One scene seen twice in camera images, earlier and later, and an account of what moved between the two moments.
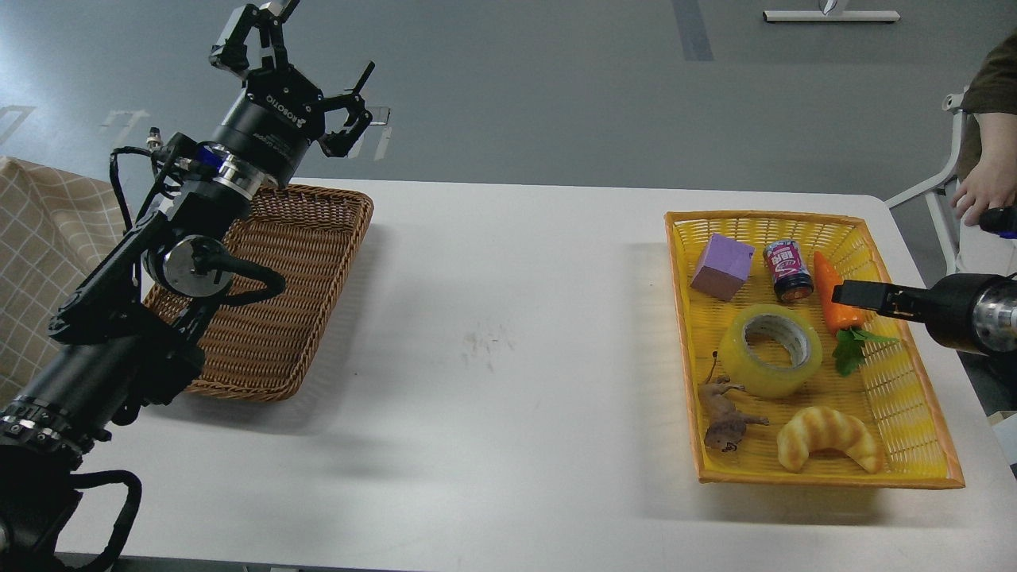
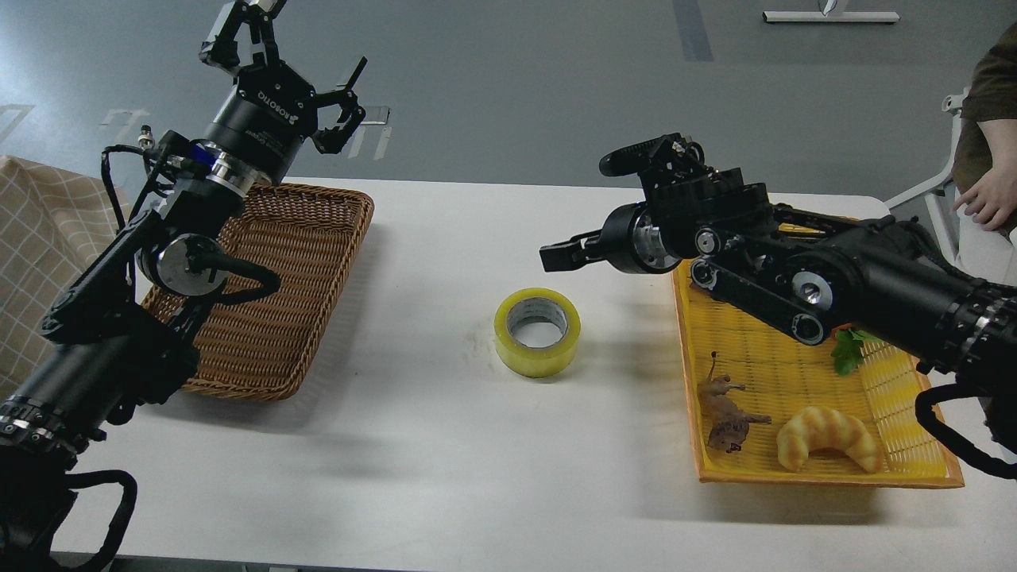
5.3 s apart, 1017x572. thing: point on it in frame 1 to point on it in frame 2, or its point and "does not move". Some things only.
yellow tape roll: x=751 y=376 to x=537 y=333
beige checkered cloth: x=54 y=226 does not move
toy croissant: x=817 y=428 does not move
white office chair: x=971 y=250 does not move
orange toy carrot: x=843 y=318 does not move
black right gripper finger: x=883 y=298 to x=573 y=253
